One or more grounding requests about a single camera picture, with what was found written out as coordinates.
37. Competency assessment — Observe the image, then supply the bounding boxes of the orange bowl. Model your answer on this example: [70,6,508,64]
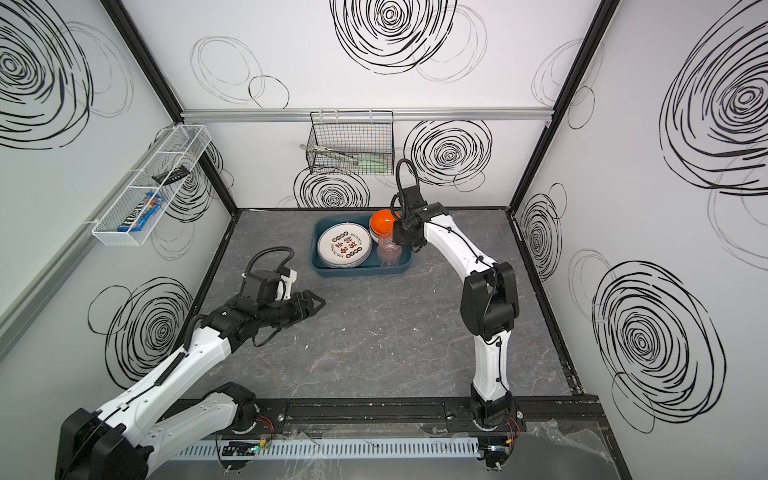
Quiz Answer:
[369,209,396,237]

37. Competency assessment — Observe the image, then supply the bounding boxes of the pink plastic cup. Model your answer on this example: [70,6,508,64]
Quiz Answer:
[377,235,403,267]

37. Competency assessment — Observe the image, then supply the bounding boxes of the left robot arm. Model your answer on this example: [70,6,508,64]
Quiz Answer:
[54,290,326,479]

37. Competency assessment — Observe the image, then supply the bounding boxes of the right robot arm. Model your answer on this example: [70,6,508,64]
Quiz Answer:
[393,203,520,430]

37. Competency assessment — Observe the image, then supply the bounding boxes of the teal plastic bin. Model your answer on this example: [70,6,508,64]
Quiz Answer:
[310,212,412,278]

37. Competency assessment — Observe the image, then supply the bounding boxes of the green item in basket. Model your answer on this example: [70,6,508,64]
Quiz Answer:
[356,153,391,173]

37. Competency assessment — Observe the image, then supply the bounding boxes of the metal tongs in basket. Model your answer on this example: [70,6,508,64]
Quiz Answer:
[299,144,359,165]

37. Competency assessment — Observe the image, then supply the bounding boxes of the blue candy packet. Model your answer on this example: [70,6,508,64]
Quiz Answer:
[117,193,165,233]

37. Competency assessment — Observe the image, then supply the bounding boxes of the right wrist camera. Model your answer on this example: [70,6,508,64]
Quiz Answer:
[397,185,428,212]

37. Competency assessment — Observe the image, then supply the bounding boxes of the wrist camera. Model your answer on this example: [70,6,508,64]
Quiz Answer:
[397,185,428,212]
[239,267,298,303]

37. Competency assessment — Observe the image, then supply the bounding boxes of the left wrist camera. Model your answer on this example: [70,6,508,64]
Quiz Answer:
[239,267,298,303]

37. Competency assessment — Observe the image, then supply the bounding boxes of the black wire basket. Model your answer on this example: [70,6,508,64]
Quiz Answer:
[303,109,395,175]

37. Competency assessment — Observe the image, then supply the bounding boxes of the white slotted cable duct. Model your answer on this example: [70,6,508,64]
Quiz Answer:
[172,437,481,461]

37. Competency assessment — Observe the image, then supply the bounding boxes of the white wire shelf basket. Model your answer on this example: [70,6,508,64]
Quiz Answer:
[91,124,211,247]

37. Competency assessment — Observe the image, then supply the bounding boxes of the black front rail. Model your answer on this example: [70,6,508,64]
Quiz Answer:
[256,395,609,437]

